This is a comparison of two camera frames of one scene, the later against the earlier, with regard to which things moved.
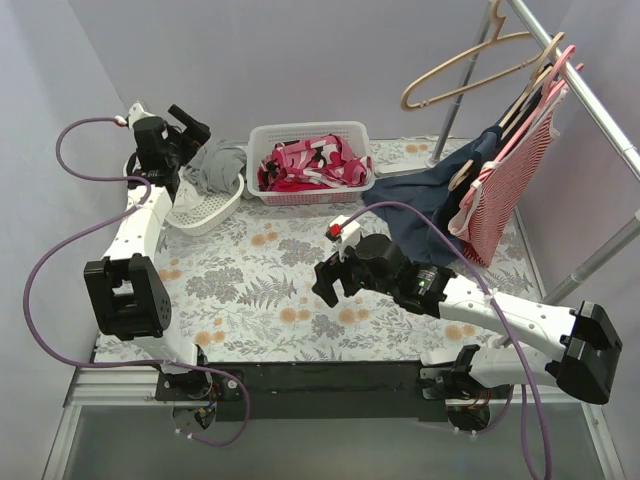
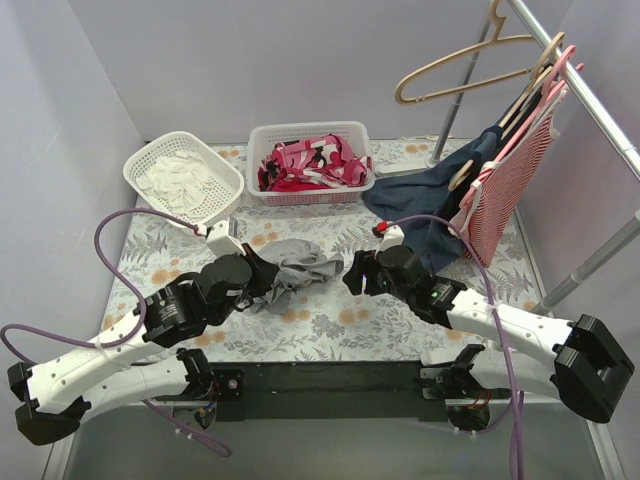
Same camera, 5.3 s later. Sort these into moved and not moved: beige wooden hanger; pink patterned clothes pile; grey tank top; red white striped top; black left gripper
Moved: beige wooden hanger; black left gripper; grey tank top
Not moved: red white striped top; pink patterned clothes pile
